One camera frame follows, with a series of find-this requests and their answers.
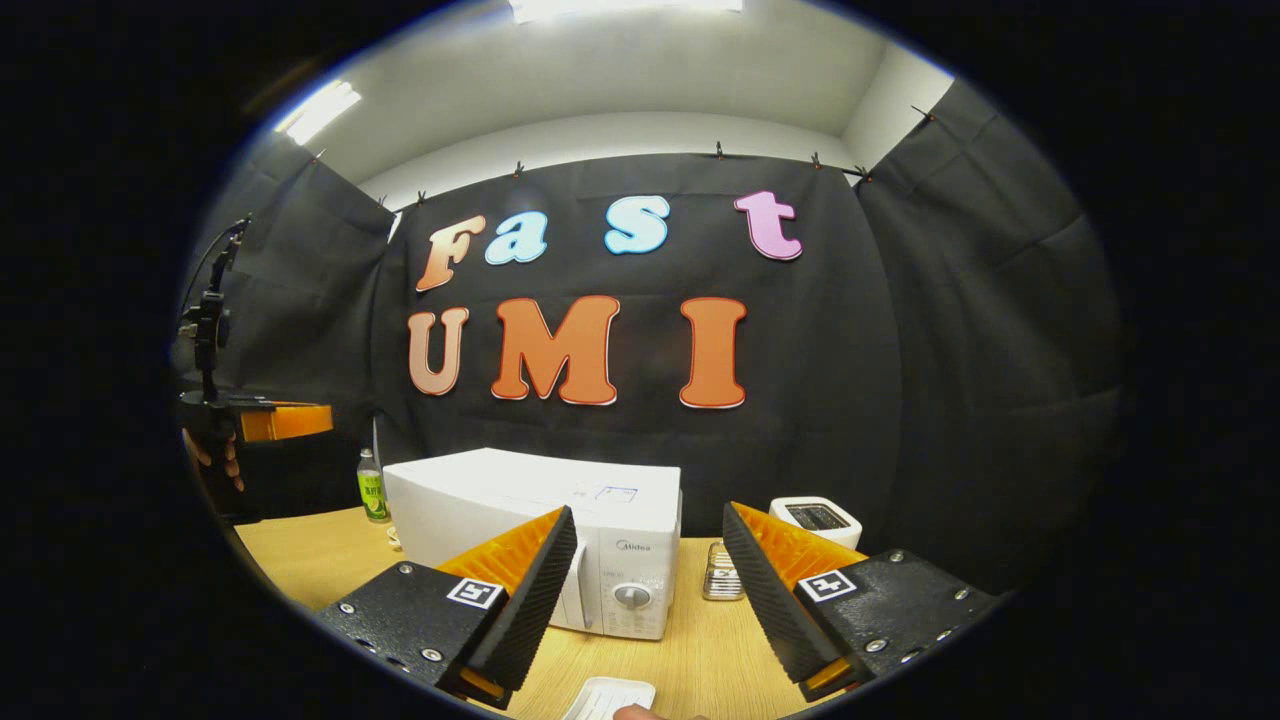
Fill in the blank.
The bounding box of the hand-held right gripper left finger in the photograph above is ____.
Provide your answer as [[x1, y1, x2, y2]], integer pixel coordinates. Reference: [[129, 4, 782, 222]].
[[315, 505, 579, 711]]

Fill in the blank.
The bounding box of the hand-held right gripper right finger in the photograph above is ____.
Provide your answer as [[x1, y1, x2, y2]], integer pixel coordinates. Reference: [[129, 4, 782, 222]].
[[722, 501, 1006, 704]]

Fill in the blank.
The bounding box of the white microwave oven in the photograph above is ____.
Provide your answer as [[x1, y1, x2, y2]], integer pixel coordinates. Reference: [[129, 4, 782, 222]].
[[383, 447, 684, 642]]

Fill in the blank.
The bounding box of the white toaster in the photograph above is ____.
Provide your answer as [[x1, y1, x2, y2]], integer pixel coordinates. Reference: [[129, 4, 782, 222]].
[[768, 496, 863, 551]]

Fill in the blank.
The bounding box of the green labelled clear bottle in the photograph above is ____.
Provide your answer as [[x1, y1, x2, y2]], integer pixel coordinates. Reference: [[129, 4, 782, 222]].
[[357, 448, 391, 524]]

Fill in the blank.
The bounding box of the white rectangular plate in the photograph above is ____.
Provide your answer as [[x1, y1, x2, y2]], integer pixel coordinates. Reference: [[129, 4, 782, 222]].
[[562, 677, 657, 720]]

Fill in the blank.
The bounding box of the rectangular ceiling light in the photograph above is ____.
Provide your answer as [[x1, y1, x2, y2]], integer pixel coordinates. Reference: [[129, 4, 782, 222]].
[[272, 80, 363, 147], [508, 0, 746, 25]]

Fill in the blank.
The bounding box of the metal wire holder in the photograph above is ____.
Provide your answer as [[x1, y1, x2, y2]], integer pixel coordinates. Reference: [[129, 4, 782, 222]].
[[702, 541, 746, 602]]

